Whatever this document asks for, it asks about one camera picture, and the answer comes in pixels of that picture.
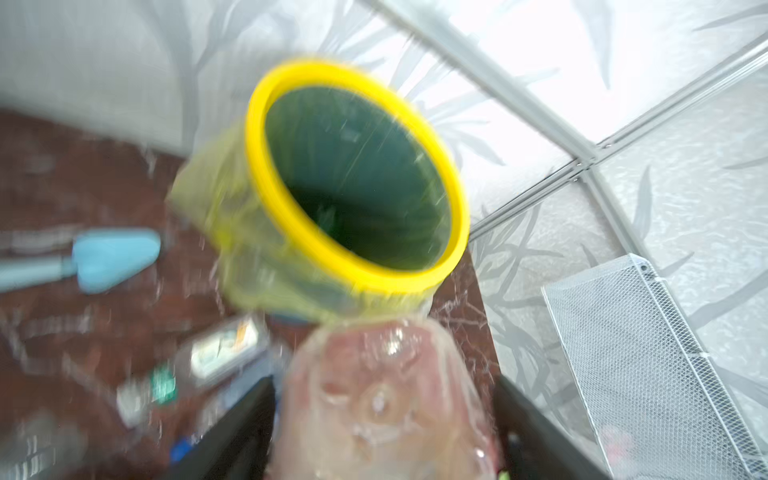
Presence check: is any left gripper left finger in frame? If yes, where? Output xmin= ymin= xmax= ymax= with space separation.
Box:
xmin=162 ymin=377 xmax=277 ymax=480

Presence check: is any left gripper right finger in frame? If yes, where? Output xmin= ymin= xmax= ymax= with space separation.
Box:
xmin=493 ymin=375 xmax=608 ymax=479

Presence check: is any yellow plastic bin liner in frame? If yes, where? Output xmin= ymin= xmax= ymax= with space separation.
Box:
xmin=167 ymin=122 xmax=436 ymax=324

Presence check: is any teal bin with yellow rim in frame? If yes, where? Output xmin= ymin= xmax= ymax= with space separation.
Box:
xmin=243 ymin=59 xmax=470 ymax=323

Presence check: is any square clear bottle blue cap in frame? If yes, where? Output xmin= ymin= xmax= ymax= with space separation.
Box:
xmin=170 ymin=342 xmax=292 ymax=464

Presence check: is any clear bottle green cap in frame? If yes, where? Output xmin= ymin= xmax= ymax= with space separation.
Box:
xmin=115 ymin=314 xmax=272 ymax=428

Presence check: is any light blue garden trowel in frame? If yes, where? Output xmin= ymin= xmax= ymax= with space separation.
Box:
xmin=1 ymin=228 xmax=162 ymax=294

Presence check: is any white wire mesh basket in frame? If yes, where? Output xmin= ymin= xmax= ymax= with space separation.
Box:
xmin=542 ymin=254 xmax=767 ymax=479

